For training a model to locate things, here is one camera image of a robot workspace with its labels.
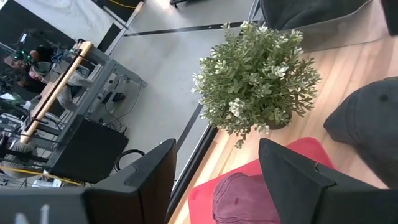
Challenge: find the yellow cable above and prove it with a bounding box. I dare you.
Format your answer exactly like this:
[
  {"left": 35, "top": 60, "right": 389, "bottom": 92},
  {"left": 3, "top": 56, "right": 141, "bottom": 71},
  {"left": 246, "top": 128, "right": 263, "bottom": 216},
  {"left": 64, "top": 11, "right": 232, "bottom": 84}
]
[{"left": 0, "top": 164, "right": 83, "bottom": 187}]

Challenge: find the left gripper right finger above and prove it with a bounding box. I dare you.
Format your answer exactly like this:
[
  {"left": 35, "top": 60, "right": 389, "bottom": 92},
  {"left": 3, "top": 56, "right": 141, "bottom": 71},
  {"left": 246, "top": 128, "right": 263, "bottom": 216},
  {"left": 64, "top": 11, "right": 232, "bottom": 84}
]
[{"left": 257, "top": 138, "right": 398, "bottom": 224}]

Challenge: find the person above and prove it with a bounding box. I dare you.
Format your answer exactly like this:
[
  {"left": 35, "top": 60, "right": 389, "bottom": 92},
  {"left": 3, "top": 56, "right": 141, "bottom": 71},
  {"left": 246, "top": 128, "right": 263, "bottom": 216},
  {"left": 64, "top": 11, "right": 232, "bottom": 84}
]
[{"left": 29, "top": 45, "right": 55, "bottom": 63}]

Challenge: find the black table edge rail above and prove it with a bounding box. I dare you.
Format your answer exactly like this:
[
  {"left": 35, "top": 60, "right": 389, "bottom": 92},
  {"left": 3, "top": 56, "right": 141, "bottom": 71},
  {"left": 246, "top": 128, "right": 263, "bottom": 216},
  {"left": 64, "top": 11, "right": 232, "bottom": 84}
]
[{"left": 164, "top": 124, "right": 218, "bottom": 223}]

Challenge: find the black power adapter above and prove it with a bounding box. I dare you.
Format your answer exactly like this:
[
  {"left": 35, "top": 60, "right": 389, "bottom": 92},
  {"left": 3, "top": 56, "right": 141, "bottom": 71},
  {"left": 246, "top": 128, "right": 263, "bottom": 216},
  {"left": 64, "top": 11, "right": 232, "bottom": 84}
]
[{"left": 102, "top": 91, "right": 127, "bottom": 105}]

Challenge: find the potted green plant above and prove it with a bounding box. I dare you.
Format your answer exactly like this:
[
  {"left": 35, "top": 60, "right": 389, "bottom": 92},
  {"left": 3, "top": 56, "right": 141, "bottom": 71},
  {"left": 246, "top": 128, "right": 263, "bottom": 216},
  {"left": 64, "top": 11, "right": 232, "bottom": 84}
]
[{"left": 191, "top": 21, "right": 322, "bottom": 149}]

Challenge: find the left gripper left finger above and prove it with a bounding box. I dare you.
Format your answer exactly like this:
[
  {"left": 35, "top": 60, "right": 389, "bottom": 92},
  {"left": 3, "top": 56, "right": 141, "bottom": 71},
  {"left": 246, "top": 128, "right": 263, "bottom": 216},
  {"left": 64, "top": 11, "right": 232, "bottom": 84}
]
[{"left": 0, "top": 138, "right": 178, "bottom": 224}]

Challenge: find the black computer case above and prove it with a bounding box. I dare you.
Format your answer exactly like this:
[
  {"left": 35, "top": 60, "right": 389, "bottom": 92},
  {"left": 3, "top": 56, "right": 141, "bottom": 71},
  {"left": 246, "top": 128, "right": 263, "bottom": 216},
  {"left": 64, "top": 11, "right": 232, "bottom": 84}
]
[{"left": 46, "top": 118, "right": 130, "bottom": 184}]

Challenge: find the pink plastic bin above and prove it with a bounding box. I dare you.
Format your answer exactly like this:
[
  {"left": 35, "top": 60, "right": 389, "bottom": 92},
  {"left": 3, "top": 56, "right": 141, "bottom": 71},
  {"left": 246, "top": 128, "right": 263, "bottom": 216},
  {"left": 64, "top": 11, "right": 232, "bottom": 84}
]
[{"left": 187, "top": 136, "right": 336, "bottom": 224}]

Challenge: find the dark grey cap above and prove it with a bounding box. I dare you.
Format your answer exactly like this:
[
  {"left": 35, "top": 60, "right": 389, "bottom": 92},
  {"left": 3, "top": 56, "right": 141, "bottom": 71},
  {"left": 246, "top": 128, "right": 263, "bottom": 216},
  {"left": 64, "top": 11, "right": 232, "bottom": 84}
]
[
  {"left": 260, "top": 0, "right": 373, "bottom": 32},
  {"left": 323, "top": 76, "right": 398, "bottom": 189}
]

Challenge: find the black cable loop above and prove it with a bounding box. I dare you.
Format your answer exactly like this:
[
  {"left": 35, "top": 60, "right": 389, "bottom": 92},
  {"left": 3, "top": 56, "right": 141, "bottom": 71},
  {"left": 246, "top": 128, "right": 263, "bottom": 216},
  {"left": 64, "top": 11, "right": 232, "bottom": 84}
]
[{"left": 113, "top": 149, "right": 146, "bottom": 174}]

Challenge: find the desk with wooden edge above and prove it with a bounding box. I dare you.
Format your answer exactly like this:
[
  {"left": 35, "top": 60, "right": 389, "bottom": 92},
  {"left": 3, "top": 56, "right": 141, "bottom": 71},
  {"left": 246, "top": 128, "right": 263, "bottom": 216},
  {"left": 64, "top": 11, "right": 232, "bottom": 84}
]
[{"left": 20, "top": 40, "right": 149, "bottom": 162}]

